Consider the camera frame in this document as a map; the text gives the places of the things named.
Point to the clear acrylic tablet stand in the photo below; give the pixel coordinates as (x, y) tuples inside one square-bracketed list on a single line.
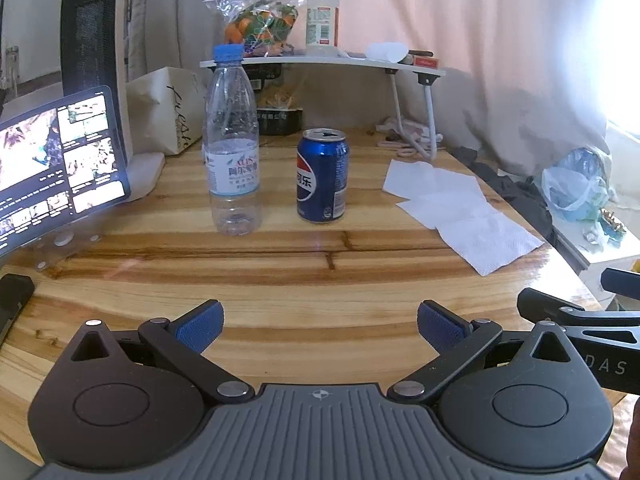
[(62, 240)]

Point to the white drink bottle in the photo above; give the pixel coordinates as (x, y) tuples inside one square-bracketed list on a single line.
[(322, 20)]

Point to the white flat box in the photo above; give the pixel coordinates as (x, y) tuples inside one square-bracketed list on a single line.
[(145, 175)]

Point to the white paper tissue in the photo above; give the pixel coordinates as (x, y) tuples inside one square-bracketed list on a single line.
[(432, 185), (492, 242)]

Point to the black packet with white label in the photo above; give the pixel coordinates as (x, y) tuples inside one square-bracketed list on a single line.
[(262, 80)]

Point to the small red box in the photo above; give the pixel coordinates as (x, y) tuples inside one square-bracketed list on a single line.
[(426, 62)]

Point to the clear zip bag of fruit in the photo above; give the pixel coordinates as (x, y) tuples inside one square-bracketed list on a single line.
[(260, 20)]

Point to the black flat object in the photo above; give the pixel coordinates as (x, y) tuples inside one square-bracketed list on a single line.
[(14, 305)]

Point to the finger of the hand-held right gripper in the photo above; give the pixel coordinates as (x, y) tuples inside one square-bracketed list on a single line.
[(622, 282), (560, 310)]

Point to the pale curtain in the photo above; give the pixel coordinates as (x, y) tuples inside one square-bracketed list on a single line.
[(500, 35)]

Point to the black box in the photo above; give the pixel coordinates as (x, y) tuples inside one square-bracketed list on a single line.
[(280, 121)]

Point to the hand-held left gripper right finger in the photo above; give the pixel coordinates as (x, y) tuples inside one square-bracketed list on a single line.
[(440, 327)]

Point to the bright window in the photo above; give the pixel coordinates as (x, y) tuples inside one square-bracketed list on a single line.
[(627, 60)]

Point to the person's right hand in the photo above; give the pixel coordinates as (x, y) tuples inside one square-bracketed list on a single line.
[(633, 435)]

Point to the white paper bag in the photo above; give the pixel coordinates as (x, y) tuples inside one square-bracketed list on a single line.
[(165, 105)]

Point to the white folding lap table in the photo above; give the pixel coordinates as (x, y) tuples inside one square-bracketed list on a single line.
[(320, 61)]

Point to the black mesh office chair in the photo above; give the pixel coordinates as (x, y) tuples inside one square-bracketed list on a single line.
[(90, 20)]

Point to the dark cloth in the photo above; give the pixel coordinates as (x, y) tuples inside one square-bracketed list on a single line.
[(520, 195)]

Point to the clear glass jar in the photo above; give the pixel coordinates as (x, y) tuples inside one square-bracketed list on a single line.
[(12, 70)]

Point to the tablet with lit screen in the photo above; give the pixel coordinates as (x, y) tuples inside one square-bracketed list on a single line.
[(60, 160)]

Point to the blue plastic bag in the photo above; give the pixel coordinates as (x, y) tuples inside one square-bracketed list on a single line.
[(575, 185)]

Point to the clear plastic water bottle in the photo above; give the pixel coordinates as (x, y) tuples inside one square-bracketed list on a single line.
[(234, 170)]

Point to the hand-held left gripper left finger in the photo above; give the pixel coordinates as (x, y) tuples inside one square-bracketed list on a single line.
[(200, 327)]

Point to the blue soda can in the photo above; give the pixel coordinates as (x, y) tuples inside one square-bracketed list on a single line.
[(322, 175)]

